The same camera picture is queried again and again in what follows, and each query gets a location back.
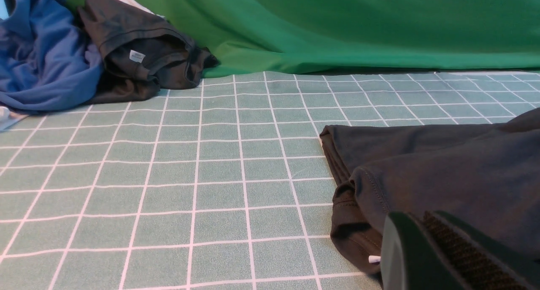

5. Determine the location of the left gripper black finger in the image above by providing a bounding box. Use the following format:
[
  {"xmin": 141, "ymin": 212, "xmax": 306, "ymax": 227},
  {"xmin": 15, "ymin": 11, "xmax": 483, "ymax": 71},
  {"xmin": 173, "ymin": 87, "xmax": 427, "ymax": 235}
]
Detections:
[{"xmin": 380, "ymin": 211, "xmax": 540, "ymax": 290}]

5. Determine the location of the gray long sleeve shirt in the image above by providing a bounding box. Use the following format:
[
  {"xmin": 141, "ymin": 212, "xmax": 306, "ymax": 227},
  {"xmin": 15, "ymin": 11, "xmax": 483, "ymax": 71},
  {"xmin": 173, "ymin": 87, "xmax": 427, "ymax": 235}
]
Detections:
[{"xmin": 320, "ymin": 109, "xmax": 540, "ymax": 274}]

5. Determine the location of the dark gray crumpled shirt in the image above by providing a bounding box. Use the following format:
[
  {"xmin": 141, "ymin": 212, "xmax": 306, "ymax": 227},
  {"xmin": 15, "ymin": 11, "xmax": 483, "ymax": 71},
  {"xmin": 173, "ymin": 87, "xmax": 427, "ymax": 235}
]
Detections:
[{"xmin": 77, "ymin": 0, "xmax": 219, "ymax": 105}]

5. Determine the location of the green grid tablecloth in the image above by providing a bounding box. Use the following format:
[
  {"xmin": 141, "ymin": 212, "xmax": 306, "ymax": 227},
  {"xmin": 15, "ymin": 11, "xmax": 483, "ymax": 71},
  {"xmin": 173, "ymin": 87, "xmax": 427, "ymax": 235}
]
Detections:
[{"xmin": 0, "ymin": 72, "xmax": 539, "ymax": 290}]

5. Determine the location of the green backdrop cloth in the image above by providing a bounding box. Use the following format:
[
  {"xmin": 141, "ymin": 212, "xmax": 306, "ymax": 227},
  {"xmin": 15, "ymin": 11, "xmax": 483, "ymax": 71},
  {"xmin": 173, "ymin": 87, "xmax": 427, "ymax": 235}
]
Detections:
[{"xmin": 136, "ymin": 0, "xmax": 540, "ymax": 78}]

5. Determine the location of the blue crumpled garment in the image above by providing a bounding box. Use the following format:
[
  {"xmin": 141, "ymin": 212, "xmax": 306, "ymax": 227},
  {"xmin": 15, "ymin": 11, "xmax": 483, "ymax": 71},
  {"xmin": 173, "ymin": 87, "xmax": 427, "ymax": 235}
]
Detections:
[{"xmin": 0, "ymin": 0, "xmax": 103, "ymax": 114}]

